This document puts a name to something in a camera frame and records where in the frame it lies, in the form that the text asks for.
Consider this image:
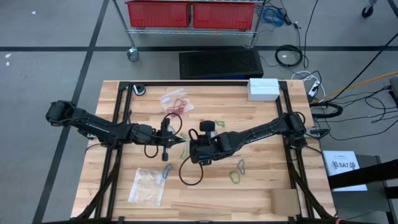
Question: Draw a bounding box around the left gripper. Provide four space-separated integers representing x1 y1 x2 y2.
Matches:
129 116 188 162

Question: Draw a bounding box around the blue rubber band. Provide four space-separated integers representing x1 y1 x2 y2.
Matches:
161 162 174 180
237 158 247 176

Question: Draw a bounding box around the white box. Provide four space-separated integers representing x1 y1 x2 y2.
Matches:
247 78 281 102

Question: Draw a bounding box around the black perforated floor mat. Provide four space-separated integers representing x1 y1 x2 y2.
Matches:
178 49 265 80

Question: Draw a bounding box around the brown cardboard piece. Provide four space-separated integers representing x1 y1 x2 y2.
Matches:
269 188 302 217

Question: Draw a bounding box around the red plastic bin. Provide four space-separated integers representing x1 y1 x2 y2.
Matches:
192 1 256 31
125 0 191 29

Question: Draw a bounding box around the white power strip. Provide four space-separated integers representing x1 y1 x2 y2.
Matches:
307 80 321 98

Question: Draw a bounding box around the white printed booklet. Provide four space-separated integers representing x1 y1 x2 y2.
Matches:
322 150 369 192

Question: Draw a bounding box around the black bar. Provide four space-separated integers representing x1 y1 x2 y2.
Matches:
327 159 398 190

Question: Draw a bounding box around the grey cart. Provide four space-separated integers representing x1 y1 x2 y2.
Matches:
328 154 398 224

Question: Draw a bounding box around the black caster wheel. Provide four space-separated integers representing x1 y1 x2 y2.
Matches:
361 0 375 19

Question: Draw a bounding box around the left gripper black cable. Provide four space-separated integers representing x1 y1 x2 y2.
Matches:
142 111 184 159

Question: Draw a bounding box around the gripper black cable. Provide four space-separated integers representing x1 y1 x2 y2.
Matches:
142 111 184 159
178 128 205 187

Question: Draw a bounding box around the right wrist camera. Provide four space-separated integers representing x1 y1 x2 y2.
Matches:
198 120 216 141

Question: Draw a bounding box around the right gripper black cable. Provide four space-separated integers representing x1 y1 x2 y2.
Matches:
178 128 205 187

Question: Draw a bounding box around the black aluminium table frame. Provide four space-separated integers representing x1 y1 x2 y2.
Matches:
74 80 338 224

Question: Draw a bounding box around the metal wire shelving rack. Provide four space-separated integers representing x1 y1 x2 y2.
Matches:
111 0 267 62

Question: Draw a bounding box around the black coiled cable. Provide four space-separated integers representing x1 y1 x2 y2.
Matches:
274 44 304 68

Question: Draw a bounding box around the white cable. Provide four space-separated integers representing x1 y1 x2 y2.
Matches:
291 70 326 101

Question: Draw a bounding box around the thick black looped cable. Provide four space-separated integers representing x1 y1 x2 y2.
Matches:
310 101 344 119

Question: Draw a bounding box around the thin black floor cable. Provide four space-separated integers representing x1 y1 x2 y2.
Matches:
303 0 320 70

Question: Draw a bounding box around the blue coiled cable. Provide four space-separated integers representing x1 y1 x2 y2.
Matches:
262 6 286 28

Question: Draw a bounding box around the thick black diagonal cable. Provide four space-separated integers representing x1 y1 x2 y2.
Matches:
325 30 398 103

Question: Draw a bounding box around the yellow cable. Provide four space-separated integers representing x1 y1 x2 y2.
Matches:
310 70 398 104

